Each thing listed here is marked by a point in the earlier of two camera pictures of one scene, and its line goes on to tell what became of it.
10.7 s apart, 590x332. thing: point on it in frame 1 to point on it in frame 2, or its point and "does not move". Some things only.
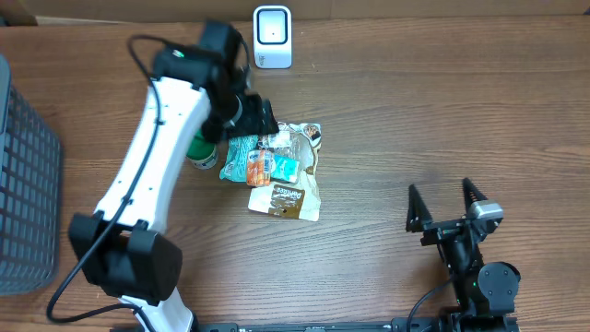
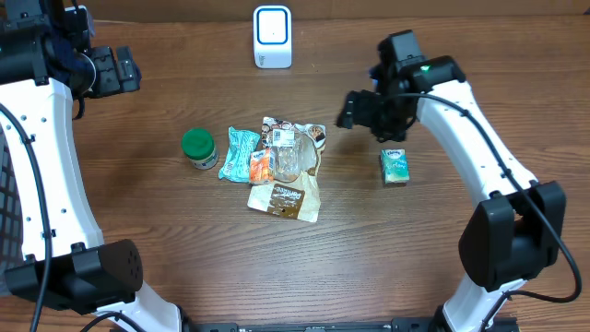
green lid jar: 202,154 does not move
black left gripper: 256,116 to 122,70
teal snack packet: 235,168 does not move
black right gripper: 419,216 to 355,114
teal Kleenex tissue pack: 285,168 to 395,165
